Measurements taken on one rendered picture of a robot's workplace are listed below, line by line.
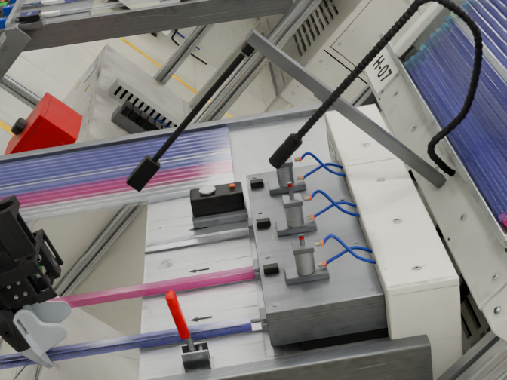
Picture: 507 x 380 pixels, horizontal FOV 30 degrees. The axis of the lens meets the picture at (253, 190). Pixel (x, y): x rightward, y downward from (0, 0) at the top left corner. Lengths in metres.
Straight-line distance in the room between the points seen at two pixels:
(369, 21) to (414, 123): 1.05
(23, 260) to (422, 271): 0.44
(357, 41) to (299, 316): 1.46
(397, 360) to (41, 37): 1.56
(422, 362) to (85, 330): 0.89
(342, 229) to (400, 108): 0.34
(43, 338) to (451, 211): 0.51
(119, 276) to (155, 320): 1.53
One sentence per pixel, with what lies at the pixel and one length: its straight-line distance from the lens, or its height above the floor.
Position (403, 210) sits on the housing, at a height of 1.30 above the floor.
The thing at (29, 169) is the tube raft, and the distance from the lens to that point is 1.64.
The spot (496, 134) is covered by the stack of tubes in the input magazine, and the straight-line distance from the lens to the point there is 1.17.
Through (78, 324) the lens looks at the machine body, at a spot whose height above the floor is 0.62.
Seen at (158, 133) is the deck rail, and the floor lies 1.01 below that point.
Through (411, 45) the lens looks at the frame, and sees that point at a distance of 1.54.
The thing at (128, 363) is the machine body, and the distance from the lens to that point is 1.84.
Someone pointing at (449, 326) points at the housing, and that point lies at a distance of 1.09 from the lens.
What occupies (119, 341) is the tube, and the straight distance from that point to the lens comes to 1.15.
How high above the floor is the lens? 1.58
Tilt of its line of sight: 19 degrees down
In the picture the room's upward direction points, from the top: 42 degrees clockwise
